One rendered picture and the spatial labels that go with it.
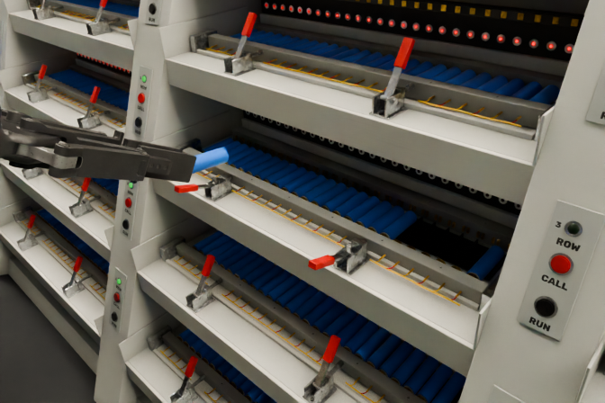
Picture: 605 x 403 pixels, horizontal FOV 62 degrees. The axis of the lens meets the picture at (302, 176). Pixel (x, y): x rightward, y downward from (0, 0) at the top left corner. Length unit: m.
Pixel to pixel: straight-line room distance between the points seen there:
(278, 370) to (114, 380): 0.46
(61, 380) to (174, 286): 0.45
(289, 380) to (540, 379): 0.35
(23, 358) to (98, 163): 0.97
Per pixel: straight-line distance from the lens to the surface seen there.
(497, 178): 0.53
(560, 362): 0.54
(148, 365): 1.07
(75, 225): 1.19
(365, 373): 0.73
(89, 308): 1.23
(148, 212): 0.95
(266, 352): 0.79
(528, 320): 0.53
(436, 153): 0.55
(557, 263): 0.51
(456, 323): 0.58
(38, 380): 1.30
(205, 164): 0.57
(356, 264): 0.63
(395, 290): 0.61
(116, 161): 0.45
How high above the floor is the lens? 0.79
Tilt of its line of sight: 14 degrees down
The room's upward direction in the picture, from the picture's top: 12 degrees clockwise
